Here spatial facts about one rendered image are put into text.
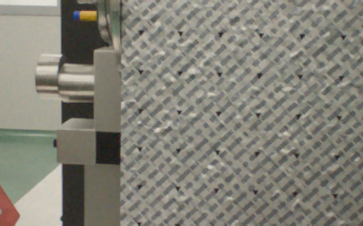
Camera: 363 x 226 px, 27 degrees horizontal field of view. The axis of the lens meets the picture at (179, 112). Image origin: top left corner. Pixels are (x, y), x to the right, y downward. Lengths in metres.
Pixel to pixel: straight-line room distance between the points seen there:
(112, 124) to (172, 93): 0.10
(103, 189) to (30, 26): 5.76
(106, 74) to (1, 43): 5.86
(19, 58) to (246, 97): 5.93
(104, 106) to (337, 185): 0.21
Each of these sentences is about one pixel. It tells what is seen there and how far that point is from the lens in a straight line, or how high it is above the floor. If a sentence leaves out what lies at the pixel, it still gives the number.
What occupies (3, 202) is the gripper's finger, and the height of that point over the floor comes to 1.08.
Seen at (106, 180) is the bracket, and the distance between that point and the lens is 0.67.
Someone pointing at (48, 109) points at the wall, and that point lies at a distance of 6.45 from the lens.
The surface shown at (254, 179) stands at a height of 1.12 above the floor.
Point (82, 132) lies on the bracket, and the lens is 0.66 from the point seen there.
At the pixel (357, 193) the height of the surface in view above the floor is 1.11.
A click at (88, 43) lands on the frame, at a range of 0.92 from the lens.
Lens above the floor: 1.26
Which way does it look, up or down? 9 degrees down
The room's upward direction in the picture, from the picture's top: 1 degrees clockwise
